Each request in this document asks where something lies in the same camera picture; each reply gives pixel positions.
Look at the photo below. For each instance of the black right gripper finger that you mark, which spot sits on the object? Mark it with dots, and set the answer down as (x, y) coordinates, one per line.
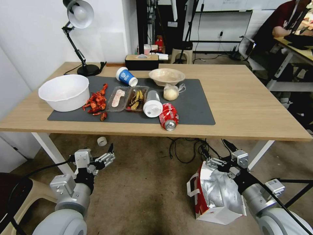
(229, 145)
(216, 163)

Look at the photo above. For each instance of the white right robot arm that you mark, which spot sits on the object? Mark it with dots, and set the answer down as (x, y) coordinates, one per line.
(264, 208)

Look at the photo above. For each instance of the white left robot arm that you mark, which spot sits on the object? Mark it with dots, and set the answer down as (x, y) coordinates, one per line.
(71, 217)

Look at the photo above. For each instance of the red white foil delivery bag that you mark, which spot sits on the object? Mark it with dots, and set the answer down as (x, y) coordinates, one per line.
(217, 195)

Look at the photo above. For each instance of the clear plastic food tray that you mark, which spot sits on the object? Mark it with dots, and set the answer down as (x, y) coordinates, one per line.
(122, 109)

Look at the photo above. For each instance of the pink food scrap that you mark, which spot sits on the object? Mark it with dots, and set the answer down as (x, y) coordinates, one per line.
(118, 96)

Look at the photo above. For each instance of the bun in plastic bag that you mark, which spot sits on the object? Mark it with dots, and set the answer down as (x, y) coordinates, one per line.
(170, 93)

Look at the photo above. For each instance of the white tape roll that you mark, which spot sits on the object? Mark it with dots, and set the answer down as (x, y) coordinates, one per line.
(102, 141)

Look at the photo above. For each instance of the white table leg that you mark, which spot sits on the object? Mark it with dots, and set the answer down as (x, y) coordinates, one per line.
(52, 154)
(260, 154)

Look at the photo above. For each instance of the single red crayfish shell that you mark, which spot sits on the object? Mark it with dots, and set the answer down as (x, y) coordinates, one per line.
(103, 117)

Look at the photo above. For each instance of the red crayfish shell pile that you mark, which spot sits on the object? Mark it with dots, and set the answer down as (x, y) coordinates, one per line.
(97, 100)

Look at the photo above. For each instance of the grey desk mat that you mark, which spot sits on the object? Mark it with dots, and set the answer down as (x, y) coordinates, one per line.
(190, 105)

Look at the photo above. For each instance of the white plastic basin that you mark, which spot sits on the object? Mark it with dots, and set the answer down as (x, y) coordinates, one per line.
(64, 91)

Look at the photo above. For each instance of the crushed red cola can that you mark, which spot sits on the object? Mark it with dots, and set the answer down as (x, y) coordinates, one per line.
(168, 115)

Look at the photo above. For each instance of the dark banana peel scraps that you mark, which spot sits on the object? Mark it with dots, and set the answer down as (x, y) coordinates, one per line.
(137, 98)

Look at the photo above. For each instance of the clear cup with white lid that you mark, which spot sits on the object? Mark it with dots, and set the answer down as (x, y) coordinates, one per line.
(152, 105)

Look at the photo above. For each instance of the blue white paper cup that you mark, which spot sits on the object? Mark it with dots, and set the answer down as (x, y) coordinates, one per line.
(126, 77)

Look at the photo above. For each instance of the grey office chair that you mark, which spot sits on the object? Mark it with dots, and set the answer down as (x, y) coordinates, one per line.
(254, 58)

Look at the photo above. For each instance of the beige paper pulp bowl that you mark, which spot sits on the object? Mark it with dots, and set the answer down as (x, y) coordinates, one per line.
(166, 76)

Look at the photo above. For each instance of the black tissue box wooden lid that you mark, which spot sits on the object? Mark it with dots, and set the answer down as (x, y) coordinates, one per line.
(141, 63)

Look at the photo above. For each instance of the beige plastic stool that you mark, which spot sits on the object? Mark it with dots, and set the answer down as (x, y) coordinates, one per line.
(181, 55)

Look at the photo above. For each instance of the white paper box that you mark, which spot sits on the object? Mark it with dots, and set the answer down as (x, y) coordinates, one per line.
(161, 56)

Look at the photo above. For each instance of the red striped paper bucket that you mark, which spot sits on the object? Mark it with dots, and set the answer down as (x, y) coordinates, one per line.
(146, 49)

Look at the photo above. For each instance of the black framed whiteboard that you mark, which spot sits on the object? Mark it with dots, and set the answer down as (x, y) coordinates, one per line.
(220, 24)

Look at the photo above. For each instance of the black tripod stand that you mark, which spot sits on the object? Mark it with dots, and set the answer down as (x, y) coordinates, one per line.
(189, 27)

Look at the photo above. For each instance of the person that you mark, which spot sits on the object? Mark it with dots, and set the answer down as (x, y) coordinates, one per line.
(276, 22)

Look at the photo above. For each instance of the black white desk lamp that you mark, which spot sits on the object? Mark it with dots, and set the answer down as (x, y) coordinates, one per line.
(79, 12)

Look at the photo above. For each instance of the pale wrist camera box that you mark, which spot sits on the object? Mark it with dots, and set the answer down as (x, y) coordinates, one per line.
(240, 159)
(83, 159)

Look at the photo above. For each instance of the black metal floor frame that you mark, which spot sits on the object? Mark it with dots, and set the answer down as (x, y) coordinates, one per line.
(297, 193)

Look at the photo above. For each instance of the wooden desk white frame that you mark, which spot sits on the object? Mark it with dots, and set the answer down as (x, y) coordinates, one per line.
(288, 52)

